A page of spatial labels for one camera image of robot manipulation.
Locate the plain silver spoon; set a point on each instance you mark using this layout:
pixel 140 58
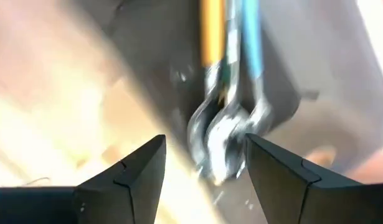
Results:
pixel 222 146

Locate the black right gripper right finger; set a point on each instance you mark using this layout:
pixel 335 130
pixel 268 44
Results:
pixel 287 193

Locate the orange bowl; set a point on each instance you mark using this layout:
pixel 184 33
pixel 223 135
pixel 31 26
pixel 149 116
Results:
pixel 371 169

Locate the dark grey plastic bin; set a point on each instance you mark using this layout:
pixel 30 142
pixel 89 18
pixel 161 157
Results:
pixel 319 46

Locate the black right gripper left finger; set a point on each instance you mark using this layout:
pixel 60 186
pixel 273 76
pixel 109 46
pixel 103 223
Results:
pixel 129 193

